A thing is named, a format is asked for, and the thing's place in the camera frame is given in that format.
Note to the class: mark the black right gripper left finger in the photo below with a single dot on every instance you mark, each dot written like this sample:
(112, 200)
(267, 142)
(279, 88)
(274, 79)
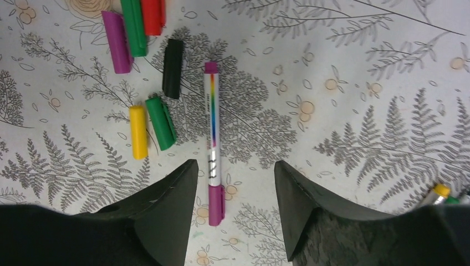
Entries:
(150, 227)

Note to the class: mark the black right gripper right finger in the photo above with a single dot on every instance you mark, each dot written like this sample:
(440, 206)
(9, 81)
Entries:
(322, 228)

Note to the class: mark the green cap long pen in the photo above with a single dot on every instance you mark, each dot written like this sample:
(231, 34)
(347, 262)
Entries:
(452, 200)

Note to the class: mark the black pen cap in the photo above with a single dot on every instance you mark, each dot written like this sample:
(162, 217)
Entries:
(171, 76)

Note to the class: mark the red pen cap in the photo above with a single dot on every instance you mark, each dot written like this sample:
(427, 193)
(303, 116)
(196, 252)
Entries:
(154, 16)

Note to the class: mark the floral tablecloth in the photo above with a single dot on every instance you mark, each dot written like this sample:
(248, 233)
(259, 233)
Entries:
(370, 99)

